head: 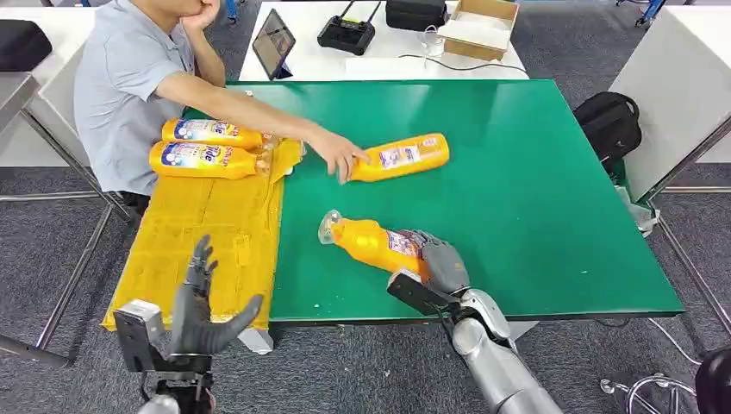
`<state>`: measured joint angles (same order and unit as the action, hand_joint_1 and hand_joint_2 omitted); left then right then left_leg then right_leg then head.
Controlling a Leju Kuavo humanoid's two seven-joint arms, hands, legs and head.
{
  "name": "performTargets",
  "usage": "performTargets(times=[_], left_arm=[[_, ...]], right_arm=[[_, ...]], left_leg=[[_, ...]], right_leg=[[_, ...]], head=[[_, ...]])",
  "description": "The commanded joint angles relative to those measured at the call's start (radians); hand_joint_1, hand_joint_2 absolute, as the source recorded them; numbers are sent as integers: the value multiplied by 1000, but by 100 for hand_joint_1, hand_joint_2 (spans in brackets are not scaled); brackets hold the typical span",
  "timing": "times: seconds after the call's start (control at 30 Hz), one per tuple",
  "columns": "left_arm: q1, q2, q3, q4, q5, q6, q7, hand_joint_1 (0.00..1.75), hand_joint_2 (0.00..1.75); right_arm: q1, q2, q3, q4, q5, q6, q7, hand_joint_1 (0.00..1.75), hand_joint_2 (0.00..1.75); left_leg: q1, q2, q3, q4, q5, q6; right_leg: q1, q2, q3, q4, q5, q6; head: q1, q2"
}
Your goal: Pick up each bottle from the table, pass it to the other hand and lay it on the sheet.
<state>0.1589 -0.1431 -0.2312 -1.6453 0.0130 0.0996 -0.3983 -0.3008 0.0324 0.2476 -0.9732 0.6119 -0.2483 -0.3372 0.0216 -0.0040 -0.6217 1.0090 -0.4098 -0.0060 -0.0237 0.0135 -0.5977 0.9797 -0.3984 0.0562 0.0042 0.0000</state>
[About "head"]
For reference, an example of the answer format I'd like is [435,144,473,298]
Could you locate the person's left hand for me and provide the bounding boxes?
[179,0,222,35]

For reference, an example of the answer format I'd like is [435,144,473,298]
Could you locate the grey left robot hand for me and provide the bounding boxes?
[169,235,265,358]

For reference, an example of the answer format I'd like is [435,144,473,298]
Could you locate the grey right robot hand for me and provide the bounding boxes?
[399,229,472,295]

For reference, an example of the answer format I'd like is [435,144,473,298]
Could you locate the person's right hand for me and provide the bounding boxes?
[308,126,372,185]

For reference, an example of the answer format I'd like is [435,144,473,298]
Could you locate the orange drink bottle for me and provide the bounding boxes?
[348,133,451,184]
[317,210,435,284]
[148,140,272,181]
[161,117,278,151]

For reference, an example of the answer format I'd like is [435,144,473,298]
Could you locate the dark tablet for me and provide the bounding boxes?
[252,8,297,82]

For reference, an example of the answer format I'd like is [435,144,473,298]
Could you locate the white table foot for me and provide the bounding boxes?
[236,326,275,356]

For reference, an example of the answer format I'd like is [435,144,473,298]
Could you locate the yellow plastic sheet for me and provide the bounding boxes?
[101,136,307,333]

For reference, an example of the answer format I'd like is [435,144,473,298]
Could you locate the person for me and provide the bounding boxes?
[74,0,372,198]

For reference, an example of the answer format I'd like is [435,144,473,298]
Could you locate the green table mat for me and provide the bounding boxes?
[182,78,686,323]

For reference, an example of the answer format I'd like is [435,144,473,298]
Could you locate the black remote controller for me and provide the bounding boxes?
[316,0,383,57]

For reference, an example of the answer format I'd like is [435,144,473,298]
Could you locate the clear plastic cup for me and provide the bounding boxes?
[422,25,447,57]

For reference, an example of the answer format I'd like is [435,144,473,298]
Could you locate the black case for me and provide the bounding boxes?
[385,0,449,32]

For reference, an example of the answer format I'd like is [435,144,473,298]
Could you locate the black cushion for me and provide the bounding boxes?
[0,19,53,72]

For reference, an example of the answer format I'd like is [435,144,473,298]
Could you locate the open cardboard box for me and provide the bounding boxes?
[436,0,521,62]

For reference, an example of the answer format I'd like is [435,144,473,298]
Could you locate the white plastic bag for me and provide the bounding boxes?
[614,182,660,236]

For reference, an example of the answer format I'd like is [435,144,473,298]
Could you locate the black backpack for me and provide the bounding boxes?
[572,91,643,175]

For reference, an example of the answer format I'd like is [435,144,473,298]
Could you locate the white table with steel legs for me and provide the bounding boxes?
[608,5,731,336]

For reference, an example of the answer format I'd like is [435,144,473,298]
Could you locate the black chair with chrome base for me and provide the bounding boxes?
[599,347,731,414]

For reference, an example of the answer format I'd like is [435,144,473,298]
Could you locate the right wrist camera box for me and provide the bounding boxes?
[386,271,458,317]

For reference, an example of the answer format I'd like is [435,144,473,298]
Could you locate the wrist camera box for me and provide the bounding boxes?
[386,271,458,317]
[113,299,166,373]

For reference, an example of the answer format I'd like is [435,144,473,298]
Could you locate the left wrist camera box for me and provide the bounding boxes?
[113,299,166,373]

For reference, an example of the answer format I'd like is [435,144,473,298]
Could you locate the black cable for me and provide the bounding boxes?
[397,53,528,75]

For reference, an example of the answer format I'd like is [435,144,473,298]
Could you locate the white table with steel frame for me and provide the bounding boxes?
[0,5,134,367]

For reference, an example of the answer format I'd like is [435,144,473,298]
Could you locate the white floor cable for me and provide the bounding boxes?
[647,317,703,367]

